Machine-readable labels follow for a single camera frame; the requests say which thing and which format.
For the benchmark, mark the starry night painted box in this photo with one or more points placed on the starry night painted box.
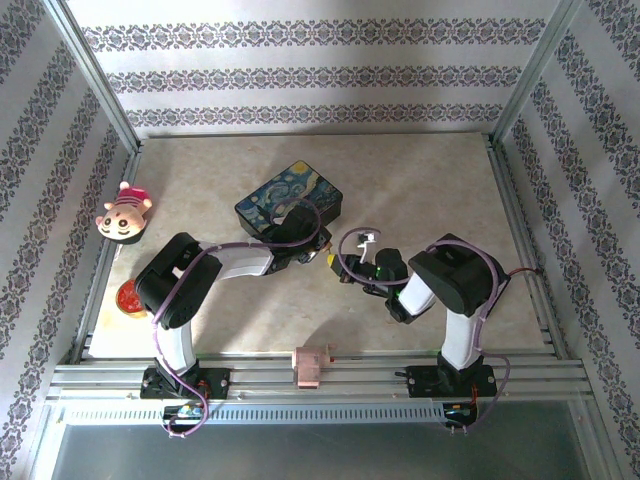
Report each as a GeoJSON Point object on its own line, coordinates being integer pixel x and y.
{"type": "Point", "coordinates": [300, 182]}

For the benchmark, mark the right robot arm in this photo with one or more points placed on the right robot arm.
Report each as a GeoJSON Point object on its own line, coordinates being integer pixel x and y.
{"type": "Point", "coordinates": [460, 330]}

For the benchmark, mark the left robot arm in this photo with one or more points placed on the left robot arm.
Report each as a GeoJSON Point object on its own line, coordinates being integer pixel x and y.
{"type": "Point", "coordinates": [240, 260]}

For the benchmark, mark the pink plastic device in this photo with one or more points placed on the pink plastic device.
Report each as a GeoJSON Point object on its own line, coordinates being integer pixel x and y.
{"type": "Point", "coordinates": [310, 367]}

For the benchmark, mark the small circuit board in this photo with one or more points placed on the small circuit board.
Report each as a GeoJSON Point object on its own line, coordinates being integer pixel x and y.
{"type": "Point", "coordinates": [457, 411]}
{"type": "Point", "coordinates": [185, 411]}

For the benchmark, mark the pink plush doll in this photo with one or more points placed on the pink plush doll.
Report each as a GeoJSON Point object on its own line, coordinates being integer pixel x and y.
{"type": "Point", "coordinates": [122, 217]}

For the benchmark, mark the red round toy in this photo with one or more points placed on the red round toy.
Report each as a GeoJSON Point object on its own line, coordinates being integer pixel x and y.
{"type": "Point", "coordinates": [127, 297]}

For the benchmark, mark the grey metal sheet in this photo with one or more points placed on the grey metal sheet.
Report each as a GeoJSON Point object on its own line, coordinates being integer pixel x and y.
{"type": "Point", "coordinates": [320, 455]}

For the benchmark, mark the wide aluminium mounting rail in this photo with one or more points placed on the wide aluminium mounting rail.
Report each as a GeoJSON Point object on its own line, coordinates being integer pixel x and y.
{"type": "Point", "coordinates": [360, 377]}

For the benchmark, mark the aluminium table edge rail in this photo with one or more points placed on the aluminium table edge rail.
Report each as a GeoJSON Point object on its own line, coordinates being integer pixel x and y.
{"type": "Point", "coordinates": [510, 200]}
{"type": "Point", "coordinates": [315, 135]}
{"type": "Point", "coordinates": [131, 167]}

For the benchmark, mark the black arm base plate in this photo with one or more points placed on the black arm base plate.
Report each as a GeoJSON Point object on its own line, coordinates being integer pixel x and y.
{"type": "Point", "coordinates": [220, 382]}
{"type": "Point", "coordinates": [420, 380]}

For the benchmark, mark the aluminium frame post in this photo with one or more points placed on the aluminium frame post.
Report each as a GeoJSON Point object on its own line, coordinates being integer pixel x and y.
{"type": "Point", "coordinates": [537, 75]}
{"type": "Point", "coordinates": [95, 75]}

